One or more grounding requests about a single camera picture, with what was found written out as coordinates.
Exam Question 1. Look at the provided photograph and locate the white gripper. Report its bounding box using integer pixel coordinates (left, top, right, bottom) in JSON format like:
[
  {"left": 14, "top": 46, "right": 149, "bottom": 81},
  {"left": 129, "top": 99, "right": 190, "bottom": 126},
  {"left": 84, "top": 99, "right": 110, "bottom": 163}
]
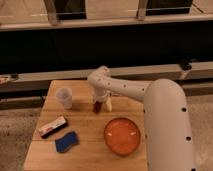
[{"left": 93, "top": 91, "right": 112, "bottom": 112}]

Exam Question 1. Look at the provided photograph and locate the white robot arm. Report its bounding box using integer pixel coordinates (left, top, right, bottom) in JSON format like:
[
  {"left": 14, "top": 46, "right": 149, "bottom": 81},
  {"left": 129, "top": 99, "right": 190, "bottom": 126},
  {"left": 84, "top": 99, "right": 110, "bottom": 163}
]
[{"left": 87, "top": 66, "right": 198, "bottom": 171}]

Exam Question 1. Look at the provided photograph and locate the orange plastic bowl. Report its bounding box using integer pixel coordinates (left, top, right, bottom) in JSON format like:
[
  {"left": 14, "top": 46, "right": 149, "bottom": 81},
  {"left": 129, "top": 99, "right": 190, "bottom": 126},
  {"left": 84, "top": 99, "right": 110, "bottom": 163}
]
[{"left": 104, "top": 118, "right": 141, "bottom": 156}]

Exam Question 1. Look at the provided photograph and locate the translucent plastic cup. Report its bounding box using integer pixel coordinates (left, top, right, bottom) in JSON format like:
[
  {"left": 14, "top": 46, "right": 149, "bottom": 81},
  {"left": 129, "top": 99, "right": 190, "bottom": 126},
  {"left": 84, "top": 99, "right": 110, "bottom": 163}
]
[{"left": 55, "top": 87, "right": 72, "bottom": 109}]

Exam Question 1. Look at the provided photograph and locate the blue sponge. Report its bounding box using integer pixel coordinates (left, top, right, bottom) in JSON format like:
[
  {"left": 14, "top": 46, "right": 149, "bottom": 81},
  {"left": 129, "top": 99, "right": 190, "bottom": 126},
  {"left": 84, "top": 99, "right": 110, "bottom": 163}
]
[{"left": 55, "top": 131, "right": 79, "bottom": 153}]

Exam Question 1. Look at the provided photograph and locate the black red white box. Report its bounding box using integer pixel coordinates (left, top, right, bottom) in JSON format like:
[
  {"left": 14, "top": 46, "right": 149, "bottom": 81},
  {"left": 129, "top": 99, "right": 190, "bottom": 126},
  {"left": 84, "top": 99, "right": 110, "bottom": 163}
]
[{"left": 38, "top": 116, "right": 67, "bottom": 139}]

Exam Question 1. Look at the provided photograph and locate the black clamp on rail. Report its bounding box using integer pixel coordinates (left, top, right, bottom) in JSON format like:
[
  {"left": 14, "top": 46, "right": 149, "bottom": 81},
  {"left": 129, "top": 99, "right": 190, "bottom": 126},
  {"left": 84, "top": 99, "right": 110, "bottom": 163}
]
[{"left": 179, "top": 59, "right": 196, "bottom": 80}]

